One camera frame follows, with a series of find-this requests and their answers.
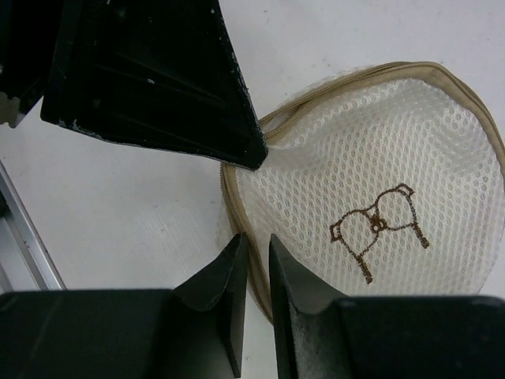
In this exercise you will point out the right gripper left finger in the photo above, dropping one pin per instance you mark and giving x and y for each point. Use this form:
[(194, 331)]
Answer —
[(208, 315)]

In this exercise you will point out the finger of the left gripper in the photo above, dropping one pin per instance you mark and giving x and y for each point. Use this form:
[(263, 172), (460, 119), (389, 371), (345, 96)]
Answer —
[(153, 74)]

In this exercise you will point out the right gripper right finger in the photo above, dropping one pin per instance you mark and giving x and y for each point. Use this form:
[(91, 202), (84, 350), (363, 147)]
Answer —
[(310, 338)]

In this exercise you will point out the white mesh laundry bag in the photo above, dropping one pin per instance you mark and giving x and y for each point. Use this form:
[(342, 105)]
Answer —
[(383, 181)]

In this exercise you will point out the aluminium front rail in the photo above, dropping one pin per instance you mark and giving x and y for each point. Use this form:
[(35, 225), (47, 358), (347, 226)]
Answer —
[(26, 264)]

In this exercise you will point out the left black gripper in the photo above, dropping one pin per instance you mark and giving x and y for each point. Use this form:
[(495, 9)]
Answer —
[(29, 30)]

